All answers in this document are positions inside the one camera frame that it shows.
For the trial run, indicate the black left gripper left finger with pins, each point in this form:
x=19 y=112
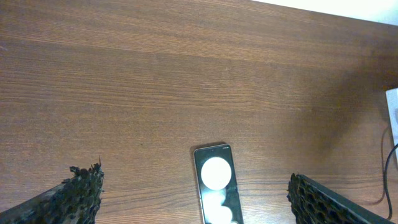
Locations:
x=75 y=200

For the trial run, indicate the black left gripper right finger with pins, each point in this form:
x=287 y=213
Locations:
x=313 y=203

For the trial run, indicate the white power strip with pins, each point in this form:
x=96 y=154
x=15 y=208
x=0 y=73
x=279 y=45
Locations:
x=392 y=102

